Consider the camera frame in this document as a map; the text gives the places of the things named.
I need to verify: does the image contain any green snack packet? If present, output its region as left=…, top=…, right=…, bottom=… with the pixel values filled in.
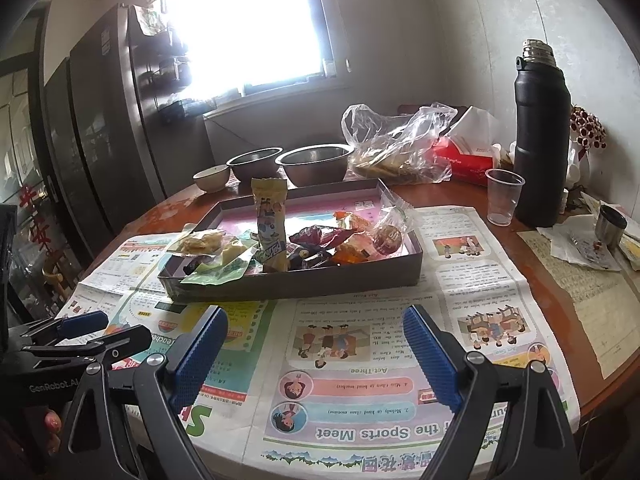
left=181, top=240, right=257, bottom=286

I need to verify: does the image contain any clear bag crispy snack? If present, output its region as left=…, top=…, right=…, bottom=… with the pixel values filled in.
left=167, top=229, right=226, bottom=256

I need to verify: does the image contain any yellow snack packet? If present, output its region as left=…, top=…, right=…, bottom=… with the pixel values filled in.
left=252, top=178, right=288, bottom=272

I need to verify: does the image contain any red candy packet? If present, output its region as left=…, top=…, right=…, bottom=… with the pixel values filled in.
left=288, top=226, right=356, bottom=256

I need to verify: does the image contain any clear bag round cake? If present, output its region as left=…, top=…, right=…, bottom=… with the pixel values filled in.
left=370, top=205, right=416, bottom=257

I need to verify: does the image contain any orange bread snack bag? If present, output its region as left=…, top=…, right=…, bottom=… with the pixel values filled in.
left=332, top=210, right=383, bottom=264

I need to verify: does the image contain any blue chocolate snack packet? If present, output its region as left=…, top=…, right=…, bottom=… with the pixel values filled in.
left=286, top=243, right=332, bottom=271

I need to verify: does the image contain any left hand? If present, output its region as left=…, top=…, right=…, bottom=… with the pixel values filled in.
left=27, top=406, right=63, bottom=456

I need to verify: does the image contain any handwritten paper sheet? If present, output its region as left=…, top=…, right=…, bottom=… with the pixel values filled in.
left=518, top=231, right=639, bottom=378

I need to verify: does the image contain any white ceramic bowl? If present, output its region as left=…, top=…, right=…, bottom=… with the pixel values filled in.
left=193, top=165, right=230, bottom=193

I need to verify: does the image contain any dark tray with pink liner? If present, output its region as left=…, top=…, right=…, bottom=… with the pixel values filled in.
left=158, top=180, right=423, bottom=304

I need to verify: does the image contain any dark refrigerator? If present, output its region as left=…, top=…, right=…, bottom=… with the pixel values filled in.
left=44, top=4, right=215, bottom=257

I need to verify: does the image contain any crumpled white paper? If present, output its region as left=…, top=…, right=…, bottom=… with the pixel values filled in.
left=537, top=214, right=622, bottom=272

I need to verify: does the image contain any newspaper on table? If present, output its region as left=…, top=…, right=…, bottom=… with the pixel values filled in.
left=54, top=204, right=582, bottom=470

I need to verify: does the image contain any small steel cup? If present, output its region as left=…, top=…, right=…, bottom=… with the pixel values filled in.
left=594, top=204, right=627, bottom=250

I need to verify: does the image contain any small steel bowl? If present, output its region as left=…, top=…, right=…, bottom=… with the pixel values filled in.
left=227, top=148, right=283, bottom=183

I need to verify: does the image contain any clear plastic cup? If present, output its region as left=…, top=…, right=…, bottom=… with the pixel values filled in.
left=485, top=168, right=525, bottom=226

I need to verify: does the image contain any large steel bowl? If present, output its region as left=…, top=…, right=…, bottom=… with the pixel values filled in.
left=276, top=143, right=354, bottom=188

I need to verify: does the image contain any red tissue box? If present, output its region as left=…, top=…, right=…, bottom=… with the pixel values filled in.
left=434, top=106, right=499, bottom=188

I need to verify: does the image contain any red white flower decoration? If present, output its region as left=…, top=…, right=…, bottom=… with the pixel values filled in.
left=567, top=105, right=608, bottom=185

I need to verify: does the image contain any clear plastic bag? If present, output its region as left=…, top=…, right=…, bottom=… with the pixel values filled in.
left=341, top=103, right=458, bottom=185

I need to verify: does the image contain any black thermos bottle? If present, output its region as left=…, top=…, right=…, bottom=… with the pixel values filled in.
left=514, top=39, right=570, bottom=229

